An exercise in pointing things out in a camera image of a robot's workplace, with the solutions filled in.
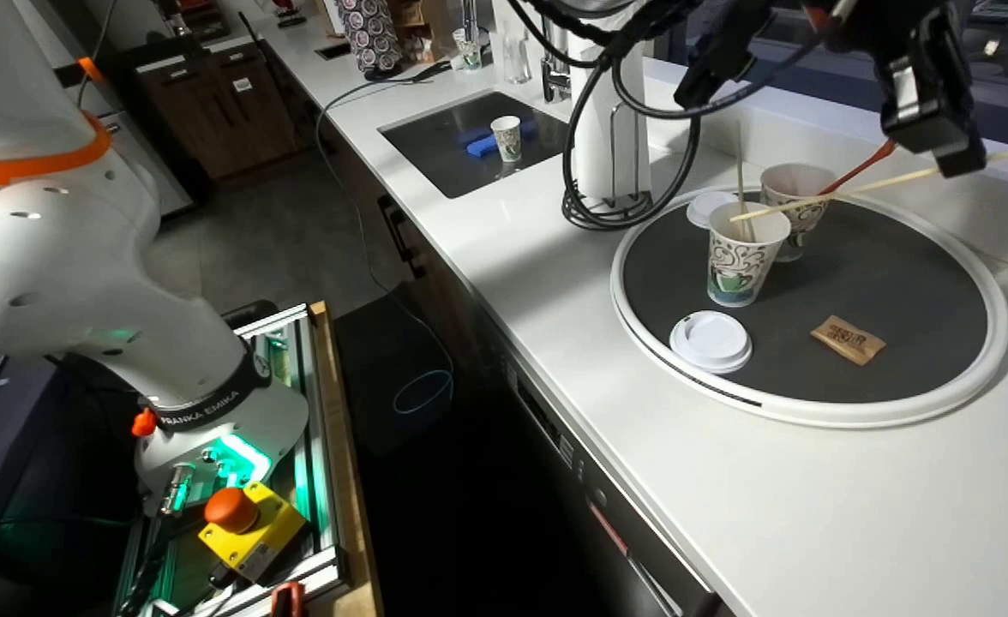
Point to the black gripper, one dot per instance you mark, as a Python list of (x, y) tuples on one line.
[(920, 72)]

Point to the light wooden chopstick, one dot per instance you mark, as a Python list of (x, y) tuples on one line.
[(869, 182)]

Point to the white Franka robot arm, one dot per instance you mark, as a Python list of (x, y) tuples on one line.
[(60, 240)]

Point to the paper cup with orange stick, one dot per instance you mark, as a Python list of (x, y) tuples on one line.
[(811, 225)]

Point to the thin wooden chopstick in cup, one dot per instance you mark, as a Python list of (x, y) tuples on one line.
[(742, 194)]

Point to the white plastic cup lid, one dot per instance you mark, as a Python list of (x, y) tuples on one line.
[(711, 339), (711, 208)]

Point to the paper cup in sink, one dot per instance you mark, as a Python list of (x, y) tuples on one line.
[(510, 139)]

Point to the orange stir stick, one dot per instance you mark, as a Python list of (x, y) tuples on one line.
[(862, 170)]

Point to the round dark tray white rim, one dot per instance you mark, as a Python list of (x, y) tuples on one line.
[(869, 276)]

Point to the brown paper packet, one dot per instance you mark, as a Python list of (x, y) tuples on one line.
[(847, 339)]

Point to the white paper towel roll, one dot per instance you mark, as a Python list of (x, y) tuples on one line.
[(615, 124), (610, 213)]

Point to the chrome faucet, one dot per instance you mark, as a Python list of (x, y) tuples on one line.
[(558, 70)]

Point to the clear plastic bottle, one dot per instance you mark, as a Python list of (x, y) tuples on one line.
[(517, 52)]

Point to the blue sponge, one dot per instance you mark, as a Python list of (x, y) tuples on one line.
[(477, 144)]

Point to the stainless steel sink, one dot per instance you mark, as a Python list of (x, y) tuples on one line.
[(436, 141)]

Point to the dark under-counter cabinet front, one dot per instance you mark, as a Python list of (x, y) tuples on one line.
[(549, 492)]

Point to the patterned tall container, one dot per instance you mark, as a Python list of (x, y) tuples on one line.
[(368, 35)]

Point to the brown wooden cabinet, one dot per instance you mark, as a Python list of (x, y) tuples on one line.
[(230, 115)]

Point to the yellow emergency stop box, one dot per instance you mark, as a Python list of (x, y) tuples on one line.
[(264, 535)]

